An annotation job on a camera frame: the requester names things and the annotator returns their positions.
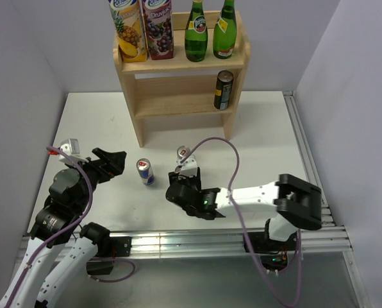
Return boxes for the pineapple juice carton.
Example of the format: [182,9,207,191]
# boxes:
[109,0,147,62]

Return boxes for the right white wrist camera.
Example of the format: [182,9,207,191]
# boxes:
[177,155,198,178]

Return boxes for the wooden two-tier shelf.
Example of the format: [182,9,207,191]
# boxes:
[113,12,251,147]

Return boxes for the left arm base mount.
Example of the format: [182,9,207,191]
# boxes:
[86,236,132,277]

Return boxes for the grape juice carton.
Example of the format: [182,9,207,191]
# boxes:
[142,0,174,60]

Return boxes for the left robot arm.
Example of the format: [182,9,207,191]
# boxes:
[0,144,126,307]

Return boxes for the blue silver energy drink can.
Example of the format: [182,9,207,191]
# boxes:
[136,158,154,185]

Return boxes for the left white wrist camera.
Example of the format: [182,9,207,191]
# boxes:
[48,139,84,164]

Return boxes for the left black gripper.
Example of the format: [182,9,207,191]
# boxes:
[66,147,126,212]

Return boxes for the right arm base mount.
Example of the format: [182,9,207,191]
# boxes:
[243,231,298,272]

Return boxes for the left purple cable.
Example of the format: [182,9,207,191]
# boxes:
[6,146,137,305]

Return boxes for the small round green bottle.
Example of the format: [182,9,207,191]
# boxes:
[185,0,208,62]

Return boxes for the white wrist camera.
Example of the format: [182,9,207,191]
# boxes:
[48,139,84,164]
[177,155,198,178]

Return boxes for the silver slim can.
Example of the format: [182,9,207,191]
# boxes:
[176,146,191,166]

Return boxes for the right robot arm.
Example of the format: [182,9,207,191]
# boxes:
[165,168,322,250]

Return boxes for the aluminium side rail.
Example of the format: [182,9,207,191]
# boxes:
[283,91,336,228]

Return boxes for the aluminium front rail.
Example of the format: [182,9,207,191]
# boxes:
[16,224,354,262]

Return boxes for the tall green glass bottle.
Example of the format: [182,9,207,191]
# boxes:
[213,0,237,59]

